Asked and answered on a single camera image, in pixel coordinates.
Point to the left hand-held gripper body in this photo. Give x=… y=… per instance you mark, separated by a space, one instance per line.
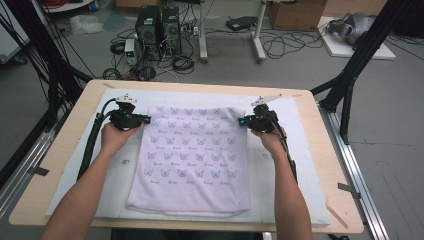
x=125 y=118

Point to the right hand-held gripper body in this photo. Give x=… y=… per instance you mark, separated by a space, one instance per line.
x=263 y=118

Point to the lilac printed shirt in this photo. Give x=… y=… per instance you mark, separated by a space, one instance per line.
x=190 y=166

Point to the person's left hand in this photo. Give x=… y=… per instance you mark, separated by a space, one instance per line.
x=116 y=140

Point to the person's right hand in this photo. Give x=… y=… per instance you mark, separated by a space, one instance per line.
x=271 y=143

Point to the wooden table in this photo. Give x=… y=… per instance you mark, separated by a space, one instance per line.
x=316 y=126

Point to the white foam grid mat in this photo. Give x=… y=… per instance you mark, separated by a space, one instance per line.
x=283 y=173

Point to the white bench power supply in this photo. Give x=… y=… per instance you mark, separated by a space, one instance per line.
x=130 y=51

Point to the white desk leg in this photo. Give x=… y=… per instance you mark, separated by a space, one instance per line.
x=258 y=40
x=202 y=33

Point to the large black computer tower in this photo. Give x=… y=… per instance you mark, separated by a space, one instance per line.
x=148 y=31

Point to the slim black computer tower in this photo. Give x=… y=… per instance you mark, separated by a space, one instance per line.
x=171 y=30

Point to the black flat device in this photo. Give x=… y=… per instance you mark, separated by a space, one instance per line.
x=240 y=23

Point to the teal sheet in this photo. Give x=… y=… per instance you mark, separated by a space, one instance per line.
x=115 y=20

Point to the black tape piece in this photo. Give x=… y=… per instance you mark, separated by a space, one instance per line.
x=40 y=171

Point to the clear plastic bag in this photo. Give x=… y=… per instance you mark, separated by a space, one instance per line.
x=86 y=24

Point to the white floor board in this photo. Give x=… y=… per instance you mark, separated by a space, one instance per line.
x=340 y=48

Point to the cardboard box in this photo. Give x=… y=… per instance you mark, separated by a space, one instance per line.
x=296 y=15

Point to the grey tape piece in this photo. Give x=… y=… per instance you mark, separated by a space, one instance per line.
x=348 y=189

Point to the grey helmet-shaped device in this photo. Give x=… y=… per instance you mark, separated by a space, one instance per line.
x=355 y=26

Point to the aluminium rail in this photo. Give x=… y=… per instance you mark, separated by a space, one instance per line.
x=26 y=156
x=350 y=166

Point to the black metal frame stand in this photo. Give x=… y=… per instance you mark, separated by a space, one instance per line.
x=36 y=36
x=366 y=50

